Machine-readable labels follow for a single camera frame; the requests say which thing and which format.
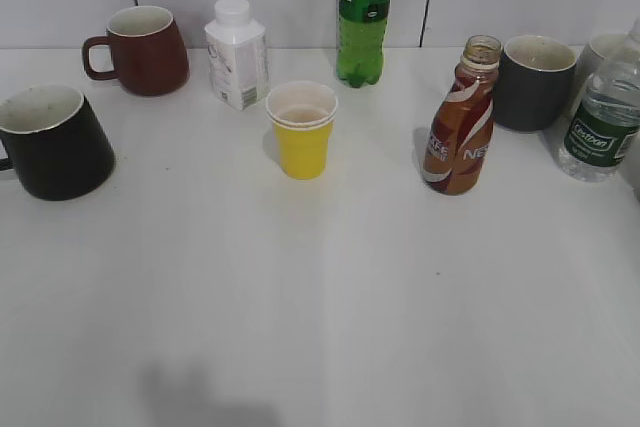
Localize green soda bottle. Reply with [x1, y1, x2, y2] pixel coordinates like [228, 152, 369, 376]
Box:
[336, 0, 391, 88]

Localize brown Nescafe coffee bottle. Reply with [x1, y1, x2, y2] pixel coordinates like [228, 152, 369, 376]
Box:
[422, 35, 502, 196]

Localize maroon ceramic mug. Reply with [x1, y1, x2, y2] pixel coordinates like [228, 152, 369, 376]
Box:
[81, 5, 190, 97]

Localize dark grey mug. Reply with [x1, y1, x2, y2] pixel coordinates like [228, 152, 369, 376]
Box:
[493, 35, 577, 132]

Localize black ceramic mug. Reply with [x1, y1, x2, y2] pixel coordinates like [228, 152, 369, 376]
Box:
[1, 84, 115, 201]

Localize Cestbon water bottle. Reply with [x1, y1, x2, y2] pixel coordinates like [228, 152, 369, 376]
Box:
[558, 22, 639, 182]

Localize white ceramic mug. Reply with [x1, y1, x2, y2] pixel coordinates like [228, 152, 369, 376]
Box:
[566, 33, 626, 118]

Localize yellow paper cup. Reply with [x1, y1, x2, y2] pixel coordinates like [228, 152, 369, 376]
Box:
[266, 80, 338, 180]

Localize white capped milk bottle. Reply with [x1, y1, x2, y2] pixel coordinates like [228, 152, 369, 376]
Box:
[204, 0, 270, 111]

